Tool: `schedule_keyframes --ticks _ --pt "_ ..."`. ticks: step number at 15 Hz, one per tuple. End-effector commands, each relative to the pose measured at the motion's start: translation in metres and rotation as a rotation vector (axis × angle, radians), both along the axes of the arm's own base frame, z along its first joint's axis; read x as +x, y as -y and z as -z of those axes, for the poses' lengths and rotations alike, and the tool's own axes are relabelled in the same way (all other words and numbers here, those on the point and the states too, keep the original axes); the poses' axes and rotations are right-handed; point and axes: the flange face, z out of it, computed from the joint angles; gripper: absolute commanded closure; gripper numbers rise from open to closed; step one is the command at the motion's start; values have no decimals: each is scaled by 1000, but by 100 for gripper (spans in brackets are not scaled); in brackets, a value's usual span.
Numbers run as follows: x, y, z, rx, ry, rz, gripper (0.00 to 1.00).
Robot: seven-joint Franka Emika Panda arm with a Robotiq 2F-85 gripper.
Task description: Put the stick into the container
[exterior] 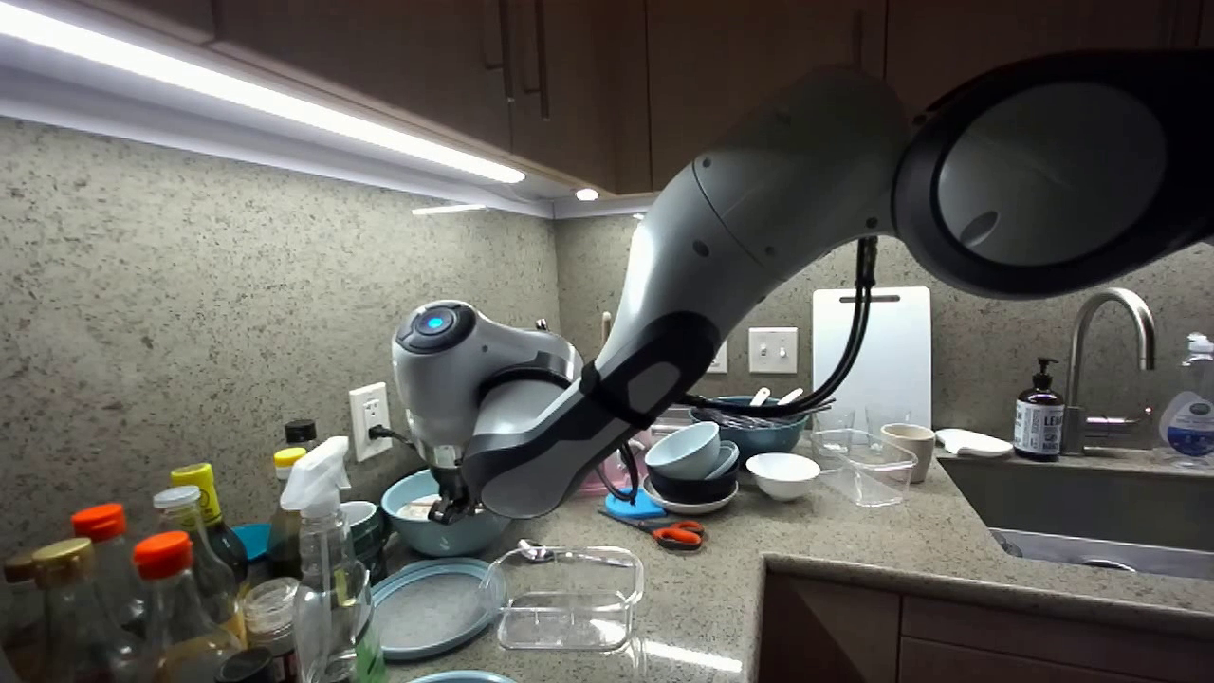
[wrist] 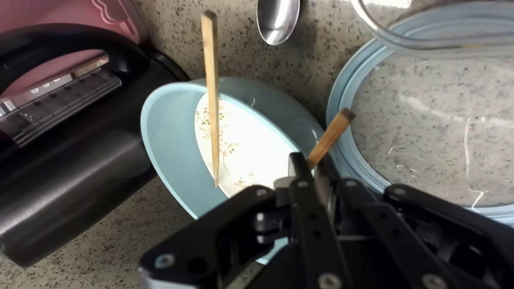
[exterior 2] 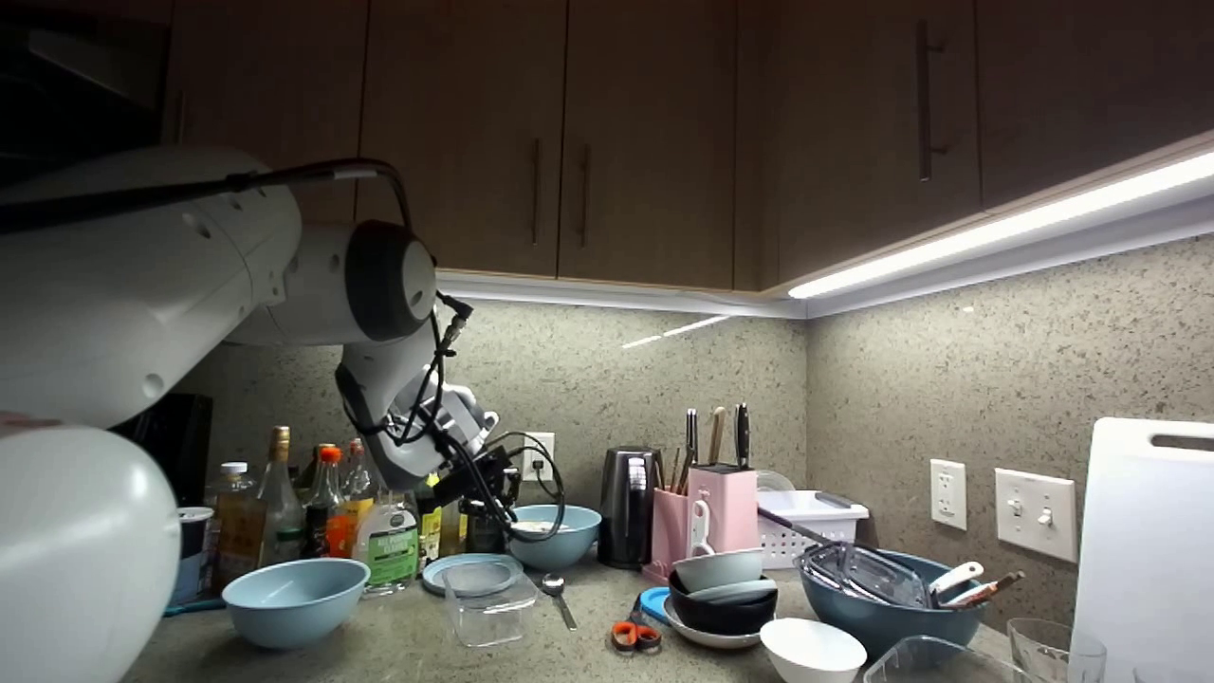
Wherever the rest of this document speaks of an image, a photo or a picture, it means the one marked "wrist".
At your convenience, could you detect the large light blue bowl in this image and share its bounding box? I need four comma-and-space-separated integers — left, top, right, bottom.
138, 76, 325, 269

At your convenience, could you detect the light blue plate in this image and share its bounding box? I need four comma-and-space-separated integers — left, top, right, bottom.
325, 12, 514, 229

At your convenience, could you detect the brown wooden stick dark tip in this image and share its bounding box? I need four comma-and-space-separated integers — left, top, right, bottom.
307, 108, 358, 172

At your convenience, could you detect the metal spoon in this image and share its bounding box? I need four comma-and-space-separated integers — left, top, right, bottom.
254, 0, 304, 49

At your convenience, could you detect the maroon packet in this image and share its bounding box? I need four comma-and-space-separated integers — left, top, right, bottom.
0, 0, 150, 52

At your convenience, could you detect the clear glass food container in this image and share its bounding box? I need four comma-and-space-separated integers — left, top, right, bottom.
349, 0, 514, 54

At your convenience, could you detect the black toaster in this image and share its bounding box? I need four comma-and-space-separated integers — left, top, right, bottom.
0, 30, 193, 270

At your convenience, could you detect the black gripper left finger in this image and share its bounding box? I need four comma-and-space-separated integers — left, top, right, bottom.
137, 152, 350, 289

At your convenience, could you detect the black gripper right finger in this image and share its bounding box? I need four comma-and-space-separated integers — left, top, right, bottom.
313, 160, 514, 289

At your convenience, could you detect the pale wooden stick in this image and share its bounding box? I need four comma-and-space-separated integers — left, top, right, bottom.
199, 9, 223, 188

